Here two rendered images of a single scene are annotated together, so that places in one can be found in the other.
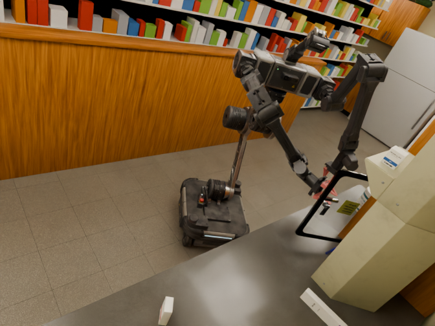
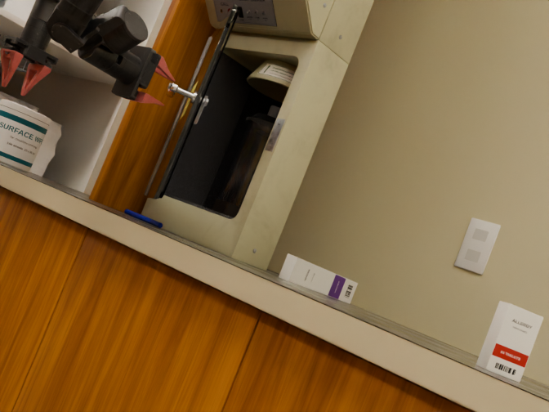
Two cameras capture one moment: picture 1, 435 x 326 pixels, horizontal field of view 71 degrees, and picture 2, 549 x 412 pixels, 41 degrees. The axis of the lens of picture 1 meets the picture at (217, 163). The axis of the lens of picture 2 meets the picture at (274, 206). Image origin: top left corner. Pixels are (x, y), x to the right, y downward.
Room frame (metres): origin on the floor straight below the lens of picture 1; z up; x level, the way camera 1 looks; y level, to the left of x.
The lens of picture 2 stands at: (0.79, 0.88, 0.97)
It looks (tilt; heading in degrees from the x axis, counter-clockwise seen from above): 4 degrees up; 274
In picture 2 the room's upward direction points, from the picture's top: 22 degrees clockwise
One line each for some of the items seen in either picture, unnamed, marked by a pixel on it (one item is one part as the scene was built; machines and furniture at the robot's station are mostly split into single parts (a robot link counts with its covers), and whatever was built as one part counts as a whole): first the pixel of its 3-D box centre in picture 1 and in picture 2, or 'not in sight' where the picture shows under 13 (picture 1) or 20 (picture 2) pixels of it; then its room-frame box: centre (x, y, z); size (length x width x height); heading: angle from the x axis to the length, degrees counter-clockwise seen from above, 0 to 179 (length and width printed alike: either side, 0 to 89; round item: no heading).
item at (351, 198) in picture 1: (345, 210); (187, 109); (1.13, -0.60, 1.19); 0.30 x 0.01 x 0.40; 106
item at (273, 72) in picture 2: not in sight; (287, 83); (0.97, -0.72, 1.34); 0.18 x 0.18 x 0.05
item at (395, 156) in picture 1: (394, 157); not in sight; (1.02, -0.56, 1.54); 0.05 x 0.05 x 0.06; 56
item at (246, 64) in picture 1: (246, 70); not in sight; (1.61, 0.04, 1.45); 0.09 x 0.08 x 0.12; 110
